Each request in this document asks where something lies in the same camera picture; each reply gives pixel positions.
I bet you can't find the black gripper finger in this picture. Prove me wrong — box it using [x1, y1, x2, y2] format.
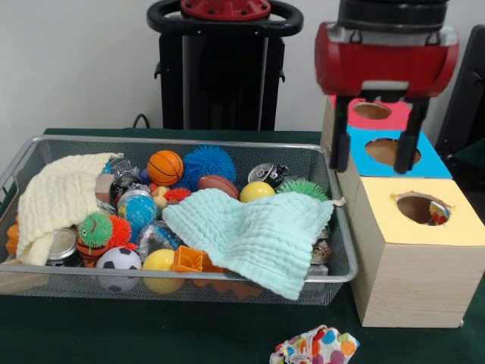
[393, 97, 431, 174]
[329, 95, 352, 172]

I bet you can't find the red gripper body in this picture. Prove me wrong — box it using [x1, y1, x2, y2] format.
[314, 21, 461, 102]

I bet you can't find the multicolour spotted cloth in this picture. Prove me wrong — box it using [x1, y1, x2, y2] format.
[269, 325, 361, 364]
[427, 200, 452, 227]

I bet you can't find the light blue cloth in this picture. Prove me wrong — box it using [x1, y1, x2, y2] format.
[161, 188, 335, 300]

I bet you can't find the clear mesh bin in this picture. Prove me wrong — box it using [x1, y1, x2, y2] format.
[0, 135, 359, 309]

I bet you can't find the wooden box with three holes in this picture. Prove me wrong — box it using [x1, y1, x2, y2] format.
[319, 92, 485, 329]

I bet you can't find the green spiky ball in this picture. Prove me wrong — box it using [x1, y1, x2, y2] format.
[278, 179, 330, 202]

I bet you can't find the yellow ball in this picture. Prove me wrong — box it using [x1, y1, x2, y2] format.
[239, 181, 277, 204]

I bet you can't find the small brown football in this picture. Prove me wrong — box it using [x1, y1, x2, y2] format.
[197, 174, 240, 200]

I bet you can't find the blue spiky ball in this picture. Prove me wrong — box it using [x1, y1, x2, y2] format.
[181, 143, 236, 190]

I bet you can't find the small orange basketball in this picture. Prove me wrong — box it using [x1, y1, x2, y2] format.
[146, 150, 185, 188]

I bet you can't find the orange plastic block toy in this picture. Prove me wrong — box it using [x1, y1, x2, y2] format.
[170, 245, 262, 300]

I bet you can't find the blue globe ball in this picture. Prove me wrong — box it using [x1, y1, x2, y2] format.
[117, 190, 160, 243]

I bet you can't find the small soccer ball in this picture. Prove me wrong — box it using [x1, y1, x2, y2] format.
[95, 246, 142, 293]

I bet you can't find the dark green table cloth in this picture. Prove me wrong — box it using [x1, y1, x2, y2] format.
[0, 127, 485, 364]

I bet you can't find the cream white cloth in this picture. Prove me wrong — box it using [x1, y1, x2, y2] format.
[14, 152, 124, 266]

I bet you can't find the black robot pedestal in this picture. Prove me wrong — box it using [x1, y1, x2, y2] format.
[145, 0, 304, 132]

